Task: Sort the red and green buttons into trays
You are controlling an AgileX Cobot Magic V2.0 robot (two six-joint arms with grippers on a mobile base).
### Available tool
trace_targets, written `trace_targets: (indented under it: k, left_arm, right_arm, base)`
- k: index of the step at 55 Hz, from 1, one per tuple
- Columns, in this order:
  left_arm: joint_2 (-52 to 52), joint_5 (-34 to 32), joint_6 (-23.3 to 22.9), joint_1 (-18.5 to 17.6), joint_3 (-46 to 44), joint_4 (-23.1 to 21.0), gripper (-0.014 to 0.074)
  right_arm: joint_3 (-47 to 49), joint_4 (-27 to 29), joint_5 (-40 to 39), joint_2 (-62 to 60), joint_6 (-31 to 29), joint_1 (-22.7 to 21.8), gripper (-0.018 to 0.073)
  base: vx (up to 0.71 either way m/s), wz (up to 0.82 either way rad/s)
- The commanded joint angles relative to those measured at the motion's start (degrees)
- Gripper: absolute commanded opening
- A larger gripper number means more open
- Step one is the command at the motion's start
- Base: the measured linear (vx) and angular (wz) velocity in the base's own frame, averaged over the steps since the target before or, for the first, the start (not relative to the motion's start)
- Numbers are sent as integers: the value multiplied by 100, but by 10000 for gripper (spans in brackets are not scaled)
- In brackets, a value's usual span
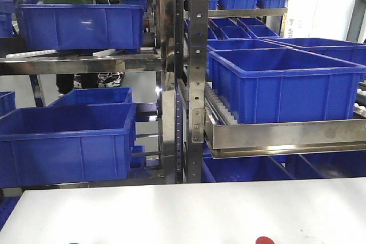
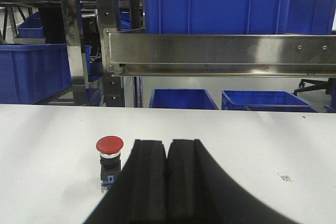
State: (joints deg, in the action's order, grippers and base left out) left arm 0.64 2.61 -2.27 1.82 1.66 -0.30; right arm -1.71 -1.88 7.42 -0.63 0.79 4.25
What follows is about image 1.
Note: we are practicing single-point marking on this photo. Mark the red push button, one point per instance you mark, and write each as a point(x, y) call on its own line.
point(264, 240)

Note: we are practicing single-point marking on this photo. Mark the blue bin behind lower left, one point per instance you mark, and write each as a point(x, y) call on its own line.
point(95, 96)

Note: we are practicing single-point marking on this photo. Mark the blue bin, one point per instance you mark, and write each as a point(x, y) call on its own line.
point(95, 96)
point(284, 85)
point(82, 27)
point(67, 144)
point(347, 51)

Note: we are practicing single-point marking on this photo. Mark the blue bin right front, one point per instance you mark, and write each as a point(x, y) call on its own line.
point(284, 85)

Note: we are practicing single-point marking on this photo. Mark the blue bin upper left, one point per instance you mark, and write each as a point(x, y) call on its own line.
point(82, 27)

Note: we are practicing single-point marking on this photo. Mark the blue bin right rear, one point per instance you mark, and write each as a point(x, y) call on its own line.
point(347, 51)

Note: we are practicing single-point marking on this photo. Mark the steel shelf upright post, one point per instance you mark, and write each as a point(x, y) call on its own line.
point(198, 36)

